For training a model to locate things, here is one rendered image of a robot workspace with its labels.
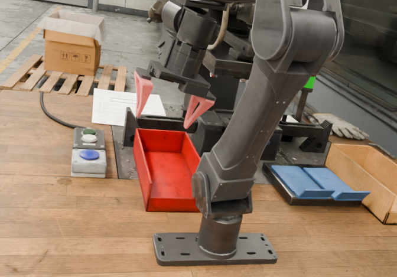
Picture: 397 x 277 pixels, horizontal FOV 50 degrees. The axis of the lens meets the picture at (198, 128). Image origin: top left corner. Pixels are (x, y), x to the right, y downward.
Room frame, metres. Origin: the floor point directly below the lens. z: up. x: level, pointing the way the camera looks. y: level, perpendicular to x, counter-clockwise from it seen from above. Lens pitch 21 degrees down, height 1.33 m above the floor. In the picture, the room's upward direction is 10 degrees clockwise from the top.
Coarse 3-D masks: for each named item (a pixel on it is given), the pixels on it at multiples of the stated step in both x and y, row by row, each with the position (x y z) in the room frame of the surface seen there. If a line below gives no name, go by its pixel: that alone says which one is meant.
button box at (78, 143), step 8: (40, 96) 1.13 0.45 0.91; (40, 104) 1.08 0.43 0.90; (48, 112) 1.02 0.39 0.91; (56, 120) 0.98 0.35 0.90; (80, 128) 0.91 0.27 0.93; (88, 128) 0.92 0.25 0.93; (80, 136) 0.86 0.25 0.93; (96, 136) 0.88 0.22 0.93; (104, 136) 0.89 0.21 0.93; (80, 144) 0.82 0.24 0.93; (88, 144) 0.83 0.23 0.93; (96, 144) 0.84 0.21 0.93; (104, 144) 0.85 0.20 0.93
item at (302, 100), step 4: (304, 88) 1.21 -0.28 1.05; (308, 88) 1.21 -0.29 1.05; (304, 92) 1.22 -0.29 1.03; (308, 92) 1.21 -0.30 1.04; (300, 96) 1.23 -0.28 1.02; (304, 96) 1.22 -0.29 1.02; (300, 100) 1.22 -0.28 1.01; (304, 100) 1.22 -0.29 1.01; (300, 104) 1.22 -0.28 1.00; (304, 104) 1.22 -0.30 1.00; (300, 108) 1.22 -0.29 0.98; (296, 112) 1.23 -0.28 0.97; (300, 112) 1.22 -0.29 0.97; (296, 116) 1.22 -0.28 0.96; (300, 116) 1.22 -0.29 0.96; (300, 120) 1.23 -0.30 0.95; (296, 136) 1.20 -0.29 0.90; (300, 136) 1.21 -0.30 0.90
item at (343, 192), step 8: (304, 168) 0.93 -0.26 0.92; (312, 168) 0.93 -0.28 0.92; (320, 168) 0.94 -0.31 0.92; (312, 176) 0.89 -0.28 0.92; (320, 176) 0.90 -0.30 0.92; (328, 176) 0.91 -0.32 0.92; (336, 176) 0.92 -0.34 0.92; (320, 184) 0.86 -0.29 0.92; (328, 184) 0.86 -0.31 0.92; (336, 184) 0.87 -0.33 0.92; (344, 184) 0.88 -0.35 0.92; (336, 192) 0.83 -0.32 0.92; (344, 192) 0.79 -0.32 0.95; (352, 192) 0.79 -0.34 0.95; (360, 192) 0.80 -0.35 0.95; (368, 192) 0.81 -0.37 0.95; (336, 200) 0.80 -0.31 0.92; (344, 200) 0.81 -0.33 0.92; (352, 200) 0.81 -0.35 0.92; (360, 200) 0.82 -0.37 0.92
